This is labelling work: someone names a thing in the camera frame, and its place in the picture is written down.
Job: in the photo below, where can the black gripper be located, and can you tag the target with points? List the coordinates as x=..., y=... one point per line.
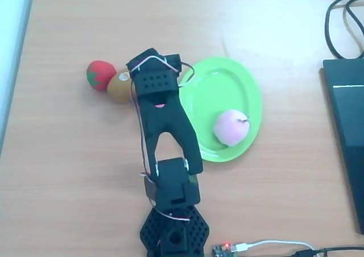
x=173, y=61

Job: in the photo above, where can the brown toy kiwi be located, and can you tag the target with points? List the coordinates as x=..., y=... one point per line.
x=119, y=90

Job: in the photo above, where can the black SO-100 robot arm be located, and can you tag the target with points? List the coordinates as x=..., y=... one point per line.
x=167, y=120

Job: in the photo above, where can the green plastic plate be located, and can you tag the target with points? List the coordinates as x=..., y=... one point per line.
x=224, y=86

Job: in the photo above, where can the red tomato toy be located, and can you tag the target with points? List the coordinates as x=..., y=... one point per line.
x=102, y=73

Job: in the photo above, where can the pink plush peach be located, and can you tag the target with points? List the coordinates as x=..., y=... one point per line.
x=230, y=127

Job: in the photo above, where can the black laptop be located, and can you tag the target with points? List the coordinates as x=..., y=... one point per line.
x=349, y=120

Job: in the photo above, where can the motor control board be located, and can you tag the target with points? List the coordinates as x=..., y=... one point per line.
x=223, y=250

